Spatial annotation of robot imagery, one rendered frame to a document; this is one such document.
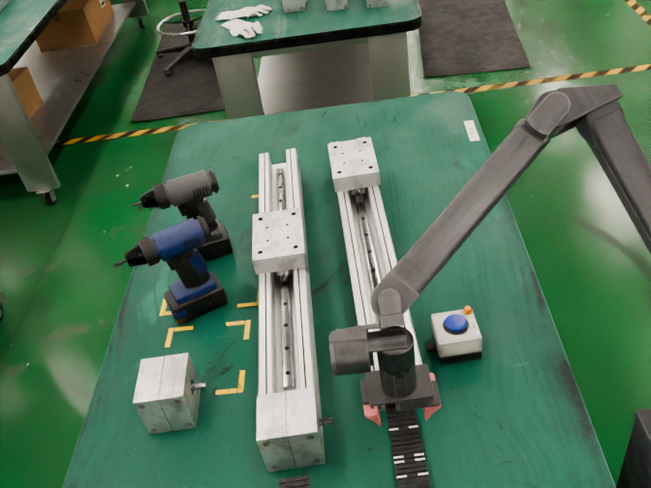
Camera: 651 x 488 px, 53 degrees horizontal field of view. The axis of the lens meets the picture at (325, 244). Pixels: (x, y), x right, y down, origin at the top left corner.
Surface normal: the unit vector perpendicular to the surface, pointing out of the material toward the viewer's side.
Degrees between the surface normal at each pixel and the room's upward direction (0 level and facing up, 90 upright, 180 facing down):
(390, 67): 90
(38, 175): 90
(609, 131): 50
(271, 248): 0
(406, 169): 0
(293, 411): 0
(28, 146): 90
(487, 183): 40
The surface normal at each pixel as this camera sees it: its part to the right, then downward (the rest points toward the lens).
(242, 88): 0.00, 0.64
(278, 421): -0.14, -0.76
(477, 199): -0.04, -0.10
